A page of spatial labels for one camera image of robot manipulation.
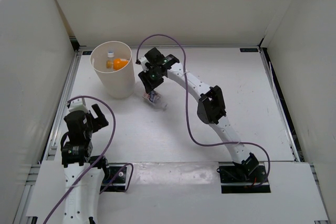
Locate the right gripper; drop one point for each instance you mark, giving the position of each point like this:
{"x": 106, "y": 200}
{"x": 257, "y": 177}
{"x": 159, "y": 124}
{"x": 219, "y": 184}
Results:
{"x": 150, "y": 85}

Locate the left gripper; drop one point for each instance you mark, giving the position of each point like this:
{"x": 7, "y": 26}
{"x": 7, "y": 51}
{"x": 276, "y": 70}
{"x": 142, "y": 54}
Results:
{"x": 99, "y": 122}

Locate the clear bottle white blue label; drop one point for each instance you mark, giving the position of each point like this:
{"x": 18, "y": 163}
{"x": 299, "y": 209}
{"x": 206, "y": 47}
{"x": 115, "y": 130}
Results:
{"x": 155, "y": 100}

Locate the orange juice bottle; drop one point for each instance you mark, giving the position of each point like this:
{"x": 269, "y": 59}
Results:
{"x": 116, "y": 64}

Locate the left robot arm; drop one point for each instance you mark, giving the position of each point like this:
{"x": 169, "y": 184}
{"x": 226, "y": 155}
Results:
{"x": 84, "y": 173}

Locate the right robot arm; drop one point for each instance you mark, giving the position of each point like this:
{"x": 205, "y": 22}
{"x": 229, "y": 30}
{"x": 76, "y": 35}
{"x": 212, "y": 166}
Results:
{"x": 211, "y": 108}

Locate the white cylindrical bin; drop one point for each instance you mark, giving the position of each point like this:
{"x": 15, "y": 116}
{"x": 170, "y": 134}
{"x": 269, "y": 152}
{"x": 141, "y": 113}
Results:
{"x": 119, "y": 84}

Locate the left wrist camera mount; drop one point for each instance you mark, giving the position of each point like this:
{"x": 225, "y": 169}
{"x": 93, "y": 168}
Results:
{"x": 77, "y": 105}

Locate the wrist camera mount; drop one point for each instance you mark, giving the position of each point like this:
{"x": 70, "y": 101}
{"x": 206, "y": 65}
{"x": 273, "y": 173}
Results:
{"x": 77, "y": 105}
{"x": 142, "y": 62}

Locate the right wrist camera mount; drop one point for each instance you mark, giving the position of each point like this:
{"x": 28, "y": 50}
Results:
{"x": 142, "y": 62}

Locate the aluminium frame rail left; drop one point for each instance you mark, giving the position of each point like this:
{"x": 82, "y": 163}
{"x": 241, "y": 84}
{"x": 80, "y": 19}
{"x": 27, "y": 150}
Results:
{"x": 41, "y": 146}

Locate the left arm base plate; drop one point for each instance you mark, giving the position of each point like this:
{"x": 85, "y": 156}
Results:
{"x": 119, "y": 183}

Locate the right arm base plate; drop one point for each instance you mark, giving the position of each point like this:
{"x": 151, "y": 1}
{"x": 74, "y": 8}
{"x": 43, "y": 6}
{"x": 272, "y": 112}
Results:
{"x": 232, "y": 182}

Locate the black frame rail right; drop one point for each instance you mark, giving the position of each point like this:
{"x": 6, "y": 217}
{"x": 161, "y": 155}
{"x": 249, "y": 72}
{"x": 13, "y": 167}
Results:
{"x": 278, "y": 89}

